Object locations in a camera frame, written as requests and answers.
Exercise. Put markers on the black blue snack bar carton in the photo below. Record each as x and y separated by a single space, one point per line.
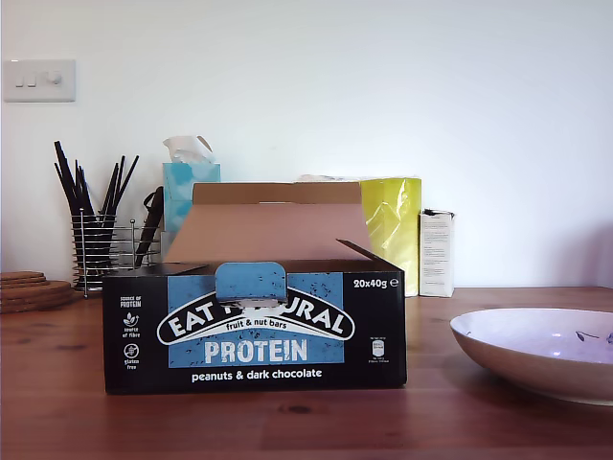
258 335

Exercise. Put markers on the white printed carton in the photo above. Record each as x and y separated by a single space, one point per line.
437 254

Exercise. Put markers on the light blue tissue box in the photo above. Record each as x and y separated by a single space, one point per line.
179 191

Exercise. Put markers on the white plastic wrapped pack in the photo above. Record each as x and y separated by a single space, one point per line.
321 177

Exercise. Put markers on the yellow plastic wrapped pack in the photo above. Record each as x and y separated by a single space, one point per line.
397 230

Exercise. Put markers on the white tissue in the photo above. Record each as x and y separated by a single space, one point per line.
184 146

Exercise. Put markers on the dark wooden utensil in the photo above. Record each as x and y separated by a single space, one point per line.
152 215

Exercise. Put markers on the black stick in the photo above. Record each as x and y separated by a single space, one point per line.
81 184
111 184
118 182
128 179
62 184
67 170

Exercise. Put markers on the white shallow bowl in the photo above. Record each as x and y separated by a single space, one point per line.
527 354

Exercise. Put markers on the large round cork trivet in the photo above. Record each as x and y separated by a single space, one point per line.
52 306
55 290

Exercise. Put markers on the small round cork coaster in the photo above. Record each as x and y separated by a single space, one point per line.
21 283
19 275

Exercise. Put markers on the white wall switch plate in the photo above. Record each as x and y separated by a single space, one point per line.
38 91

